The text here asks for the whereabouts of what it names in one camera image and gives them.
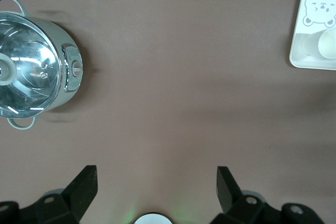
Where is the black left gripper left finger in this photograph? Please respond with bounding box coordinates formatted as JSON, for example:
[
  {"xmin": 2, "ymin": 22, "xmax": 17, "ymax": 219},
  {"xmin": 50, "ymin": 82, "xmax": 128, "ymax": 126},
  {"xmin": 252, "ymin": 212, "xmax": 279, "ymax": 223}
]
[{"xmin": 0, "ymin": 165, "xmax": 98, "ymax": 224}]

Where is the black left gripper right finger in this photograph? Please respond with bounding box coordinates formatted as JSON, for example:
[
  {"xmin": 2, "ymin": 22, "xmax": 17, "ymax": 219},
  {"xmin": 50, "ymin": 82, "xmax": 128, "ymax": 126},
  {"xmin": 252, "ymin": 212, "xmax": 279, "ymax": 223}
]
[{"xmin": 209, "ymin": 166, "xmax": 325, "ymax": 224}]

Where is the grey-green electric cooking pot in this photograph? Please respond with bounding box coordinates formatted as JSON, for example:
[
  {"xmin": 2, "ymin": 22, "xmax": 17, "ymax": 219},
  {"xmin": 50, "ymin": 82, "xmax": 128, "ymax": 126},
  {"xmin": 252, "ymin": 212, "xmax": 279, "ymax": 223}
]
[{"xmin": 0, "ymin": 0, "xmax": 85, "ymax": 130}]

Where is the brown table mat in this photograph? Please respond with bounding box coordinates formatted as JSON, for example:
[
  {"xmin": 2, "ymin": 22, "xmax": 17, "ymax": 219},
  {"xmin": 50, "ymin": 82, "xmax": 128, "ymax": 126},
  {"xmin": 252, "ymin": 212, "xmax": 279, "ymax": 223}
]
[{"xmin": 0, "ymin": 0, "xmax": 336, "ymax": 224}]

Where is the cream bear print tray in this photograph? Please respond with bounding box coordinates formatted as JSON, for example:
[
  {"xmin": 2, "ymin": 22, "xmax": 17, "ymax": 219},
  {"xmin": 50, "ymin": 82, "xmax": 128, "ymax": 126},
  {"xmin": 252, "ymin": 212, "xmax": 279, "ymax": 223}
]
[{"xmin": 289, "ymin": 0, "xmax": 336, "ymax": 71}]

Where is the white plastic cup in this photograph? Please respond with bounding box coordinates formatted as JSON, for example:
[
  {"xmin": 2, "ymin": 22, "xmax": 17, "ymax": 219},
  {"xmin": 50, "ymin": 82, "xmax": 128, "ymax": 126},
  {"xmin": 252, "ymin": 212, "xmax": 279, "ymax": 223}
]
[{"xmin": 301, "ymin": 27, "xmax": 336, "ymax": 59}]

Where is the glass pot lid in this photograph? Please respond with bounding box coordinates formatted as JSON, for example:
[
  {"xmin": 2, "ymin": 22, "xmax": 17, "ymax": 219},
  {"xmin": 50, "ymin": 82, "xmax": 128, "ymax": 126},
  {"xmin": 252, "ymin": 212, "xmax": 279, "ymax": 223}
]
[{"xmin": 0, "ymin": 11, "xmax": 64, "ymax": 119}]

